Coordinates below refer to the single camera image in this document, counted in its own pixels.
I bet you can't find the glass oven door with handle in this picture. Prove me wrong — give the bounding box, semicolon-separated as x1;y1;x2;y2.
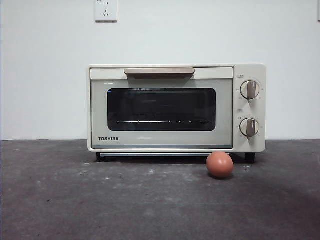
89;66;234;150

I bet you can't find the brown egg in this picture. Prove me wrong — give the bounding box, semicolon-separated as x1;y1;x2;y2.
206;150;235;179

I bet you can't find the cream timer knob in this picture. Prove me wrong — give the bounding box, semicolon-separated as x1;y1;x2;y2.
239;117;261;138

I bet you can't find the cream temperature knob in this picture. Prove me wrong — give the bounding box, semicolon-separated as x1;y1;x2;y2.
239;79;261;101

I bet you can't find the cream Toshiba toaster oven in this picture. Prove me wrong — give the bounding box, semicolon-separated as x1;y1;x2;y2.
87;63;267;164

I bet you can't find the metal wire oven rack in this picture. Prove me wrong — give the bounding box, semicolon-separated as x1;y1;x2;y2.
115;119;211;125

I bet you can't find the white wall socket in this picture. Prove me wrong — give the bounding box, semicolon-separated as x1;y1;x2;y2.
94;0;118;24

